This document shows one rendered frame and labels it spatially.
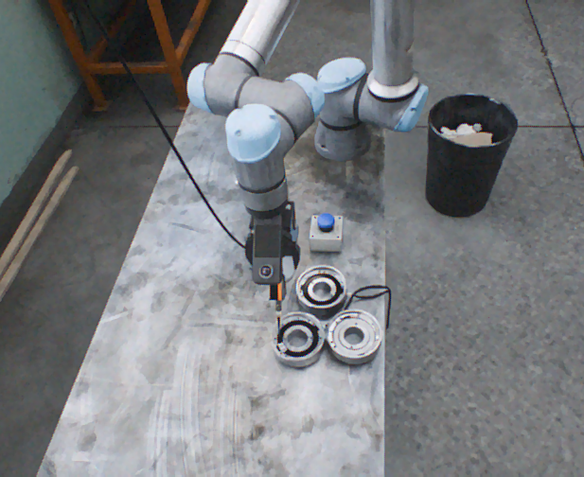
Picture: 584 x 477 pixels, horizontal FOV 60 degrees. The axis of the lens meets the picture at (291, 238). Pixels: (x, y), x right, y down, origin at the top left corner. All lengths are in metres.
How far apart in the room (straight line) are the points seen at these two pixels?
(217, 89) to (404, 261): 1.46
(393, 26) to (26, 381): 1.77
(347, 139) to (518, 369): 1.06
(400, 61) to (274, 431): 0.77
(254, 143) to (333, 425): 0.52
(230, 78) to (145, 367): 0.58
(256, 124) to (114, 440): 0.63
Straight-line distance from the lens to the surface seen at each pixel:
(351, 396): 0.98
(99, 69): 3.15
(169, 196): 1.36
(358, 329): 1.02
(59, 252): 2.55
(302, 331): 1.02
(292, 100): 0.78
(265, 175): 0.74
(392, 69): 1.16
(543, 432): 1.91
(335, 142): 1.34
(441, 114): 2.26
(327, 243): 1.13
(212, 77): 0.86
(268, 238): 0.81
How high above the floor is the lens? 1.70
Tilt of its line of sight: 50 degrees down
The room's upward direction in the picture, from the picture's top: 8 degrees counter-clockwise
